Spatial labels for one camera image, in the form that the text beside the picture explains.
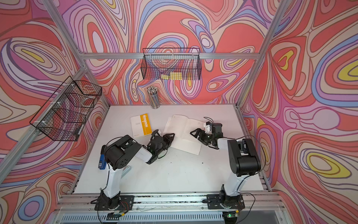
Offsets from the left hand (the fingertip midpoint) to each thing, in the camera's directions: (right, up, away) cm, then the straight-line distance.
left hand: (177, 136), depth 95 cm
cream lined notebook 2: (+3, +5, +10) cm, 11 cm away
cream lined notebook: (-28, +7, +10) cm, 30 cm away
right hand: (+12, -2, 0) cm, 12 cm away
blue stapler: (-46, -16, -10) cm, 50 cm away
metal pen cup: (-19, +30, +13) cm, 37 cm away
